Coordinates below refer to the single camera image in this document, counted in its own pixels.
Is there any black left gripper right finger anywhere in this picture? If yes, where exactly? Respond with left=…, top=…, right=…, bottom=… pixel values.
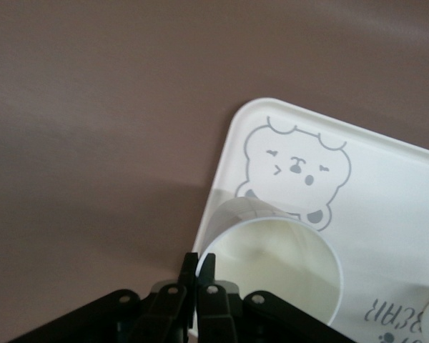
left=196, top=252, right=251, bottom=343

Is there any cream tray with bear print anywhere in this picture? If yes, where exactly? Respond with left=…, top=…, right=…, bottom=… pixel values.
left=187, top=98, right=429, bottom=343

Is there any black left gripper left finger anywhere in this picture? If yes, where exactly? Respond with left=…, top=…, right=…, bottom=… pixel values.
left=128, top=252, right=198, bottom=343

